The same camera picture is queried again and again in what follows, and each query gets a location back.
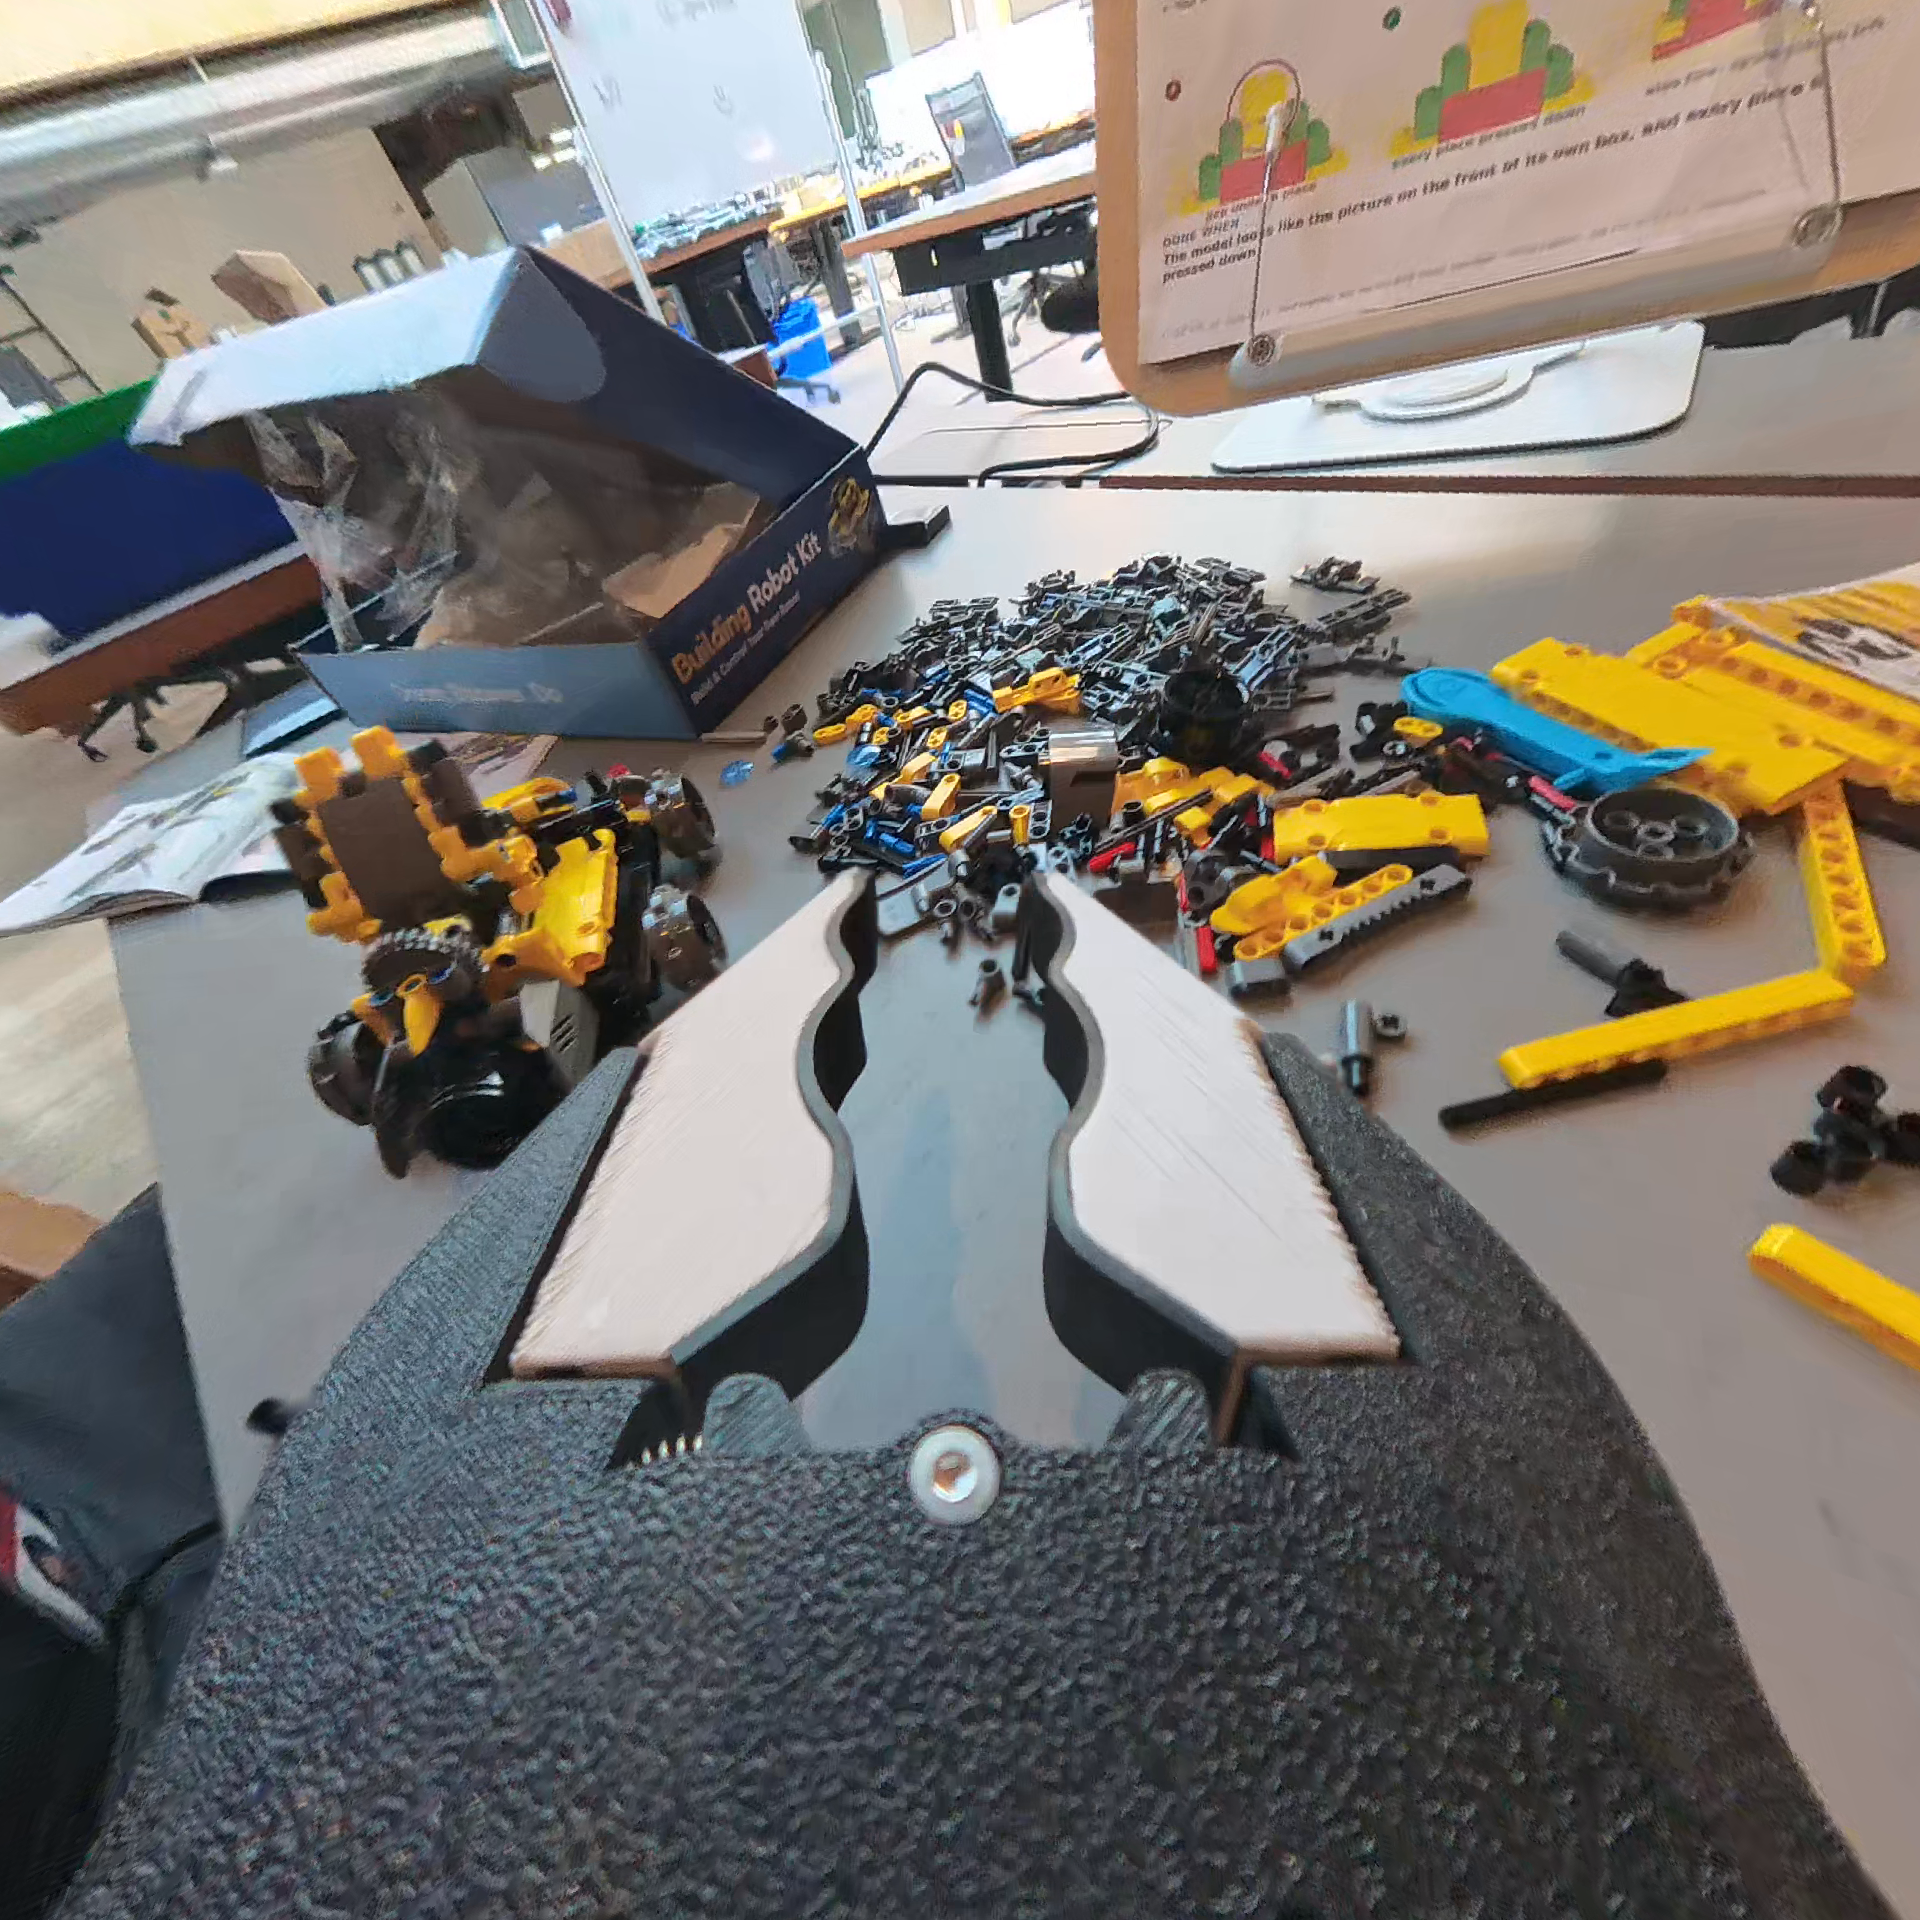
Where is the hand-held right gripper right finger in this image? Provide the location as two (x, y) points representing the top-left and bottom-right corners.
(1031, 867), (1404, 1368)

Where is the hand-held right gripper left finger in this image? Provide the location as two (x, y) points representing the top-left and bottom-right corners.
(508, 867), (875, 1382)

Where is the yellow toy vehicle model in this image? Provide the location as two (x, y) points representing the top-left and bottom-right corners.
(270, 725), (732, 1179)

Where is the black axle rod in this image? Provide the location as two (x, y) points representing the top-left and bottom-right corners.
(1438, 1054), (1671, 1129)

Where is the pile of building block pieces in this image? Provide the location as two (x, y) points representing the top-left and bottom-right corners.
(768, 551), (1501, 1011)

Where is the adjoining grey desk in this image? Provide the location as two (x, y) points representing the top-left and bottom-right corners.
(862, 321), (1920, 489)

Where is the background wooden desk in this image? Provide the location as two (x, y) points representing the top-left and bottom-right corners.
(839, 141), (1103, 392)

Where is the dark grey pin piece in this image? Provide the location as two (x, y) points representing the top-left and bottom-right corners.
(1554, 929), (1691, 1022)

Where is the yellow studless beam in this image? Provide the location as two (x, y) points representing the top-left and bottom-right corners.
(1791, 779), (1887, 988)
(1746, 1223), (1920, 1374)
(1496, 967), (1856, 1092)

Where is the blue cardboard kit box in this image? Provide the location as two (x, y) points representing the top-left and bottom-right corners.
(127, 244), (951, 741)

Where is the blue brick separator tool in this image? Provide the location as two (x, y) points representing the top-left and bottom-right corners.
(1398, 662), (1714, 799)

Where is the person's dark jacket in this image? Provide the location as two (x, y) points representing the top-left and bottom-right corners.
(0, 1184), (227, 1920)

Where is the black connector cluster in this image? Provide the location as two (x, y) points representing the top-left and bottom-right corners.
(1770, 1065), (1920, 1201)

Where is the instruction booklet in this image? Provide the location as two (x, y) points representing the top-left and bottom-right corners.
(0, 749), (308, 939)

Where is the brown cardboard box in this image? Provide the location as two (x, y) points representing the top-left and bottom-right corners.
(0, 1184), (98, 1308)

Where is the group of yellow beams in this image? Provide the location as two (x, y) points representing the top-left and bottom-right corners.
(1493, 592), (1920, 819)

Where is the red white badge card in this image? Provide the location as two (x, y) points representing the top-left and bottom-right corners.
(0, 1477), (107, 1643)

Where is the yellow black printed leaflet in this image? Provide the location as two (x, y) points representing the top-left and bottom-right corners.
(1707, 561), (1920, 707)

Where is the white stand base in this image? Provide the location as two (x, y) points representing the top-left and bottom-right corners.
(1212, 319), (1707, 472)

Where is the blue green table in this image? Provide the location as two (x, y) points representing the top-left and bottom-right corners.
(0, 381), (325, 735)

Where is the wooden document stand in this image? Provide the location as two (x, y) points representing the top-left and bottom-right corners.
(1093, 0), (1920, 419)

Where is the printed instruction sheet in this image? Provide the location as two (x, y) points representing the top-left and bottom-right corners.
(1136, 0), (1854, 365)

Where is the whiteboard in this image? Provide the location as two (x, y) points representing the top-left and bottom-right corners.
(527, 0), (910, 392)

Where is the black cable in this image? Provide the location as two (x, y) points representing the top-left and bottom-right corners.
(870, 359), (1163, 489)

